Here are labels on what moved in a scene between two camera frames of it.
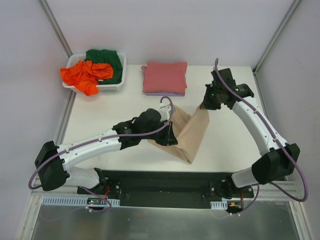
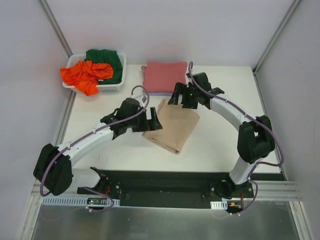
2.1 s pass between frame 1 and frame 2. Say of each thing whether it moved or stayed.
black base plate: stayed
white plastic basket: stayed
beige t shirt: moved
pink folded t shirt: stayed
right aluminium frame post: stayed
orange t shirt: stayed
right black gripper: moved
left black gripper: moved
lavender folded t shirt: stayed
